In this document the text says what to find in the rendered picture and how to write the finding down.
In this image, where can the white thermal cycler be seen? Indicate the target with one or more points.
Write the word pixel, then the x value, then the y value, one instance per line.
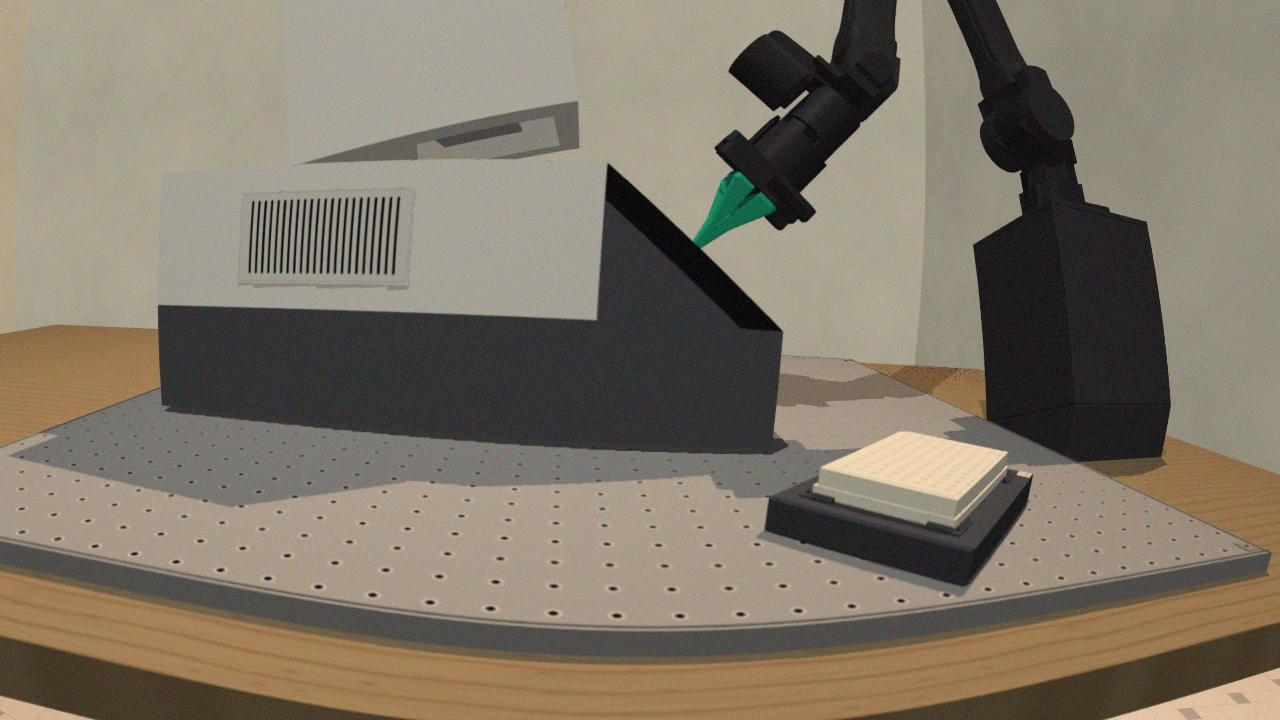
pixel 486 295

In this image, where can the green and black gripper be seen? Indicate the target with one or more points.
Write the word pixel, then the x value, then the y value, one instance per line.
pixel 785 158

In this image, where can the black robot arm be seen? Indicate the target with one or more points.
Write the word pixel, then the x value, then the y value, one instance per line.
pixel 1036 122

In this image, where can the white well plate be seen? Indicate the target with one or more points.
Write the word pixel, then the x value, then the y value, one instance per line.
pixel 915 477

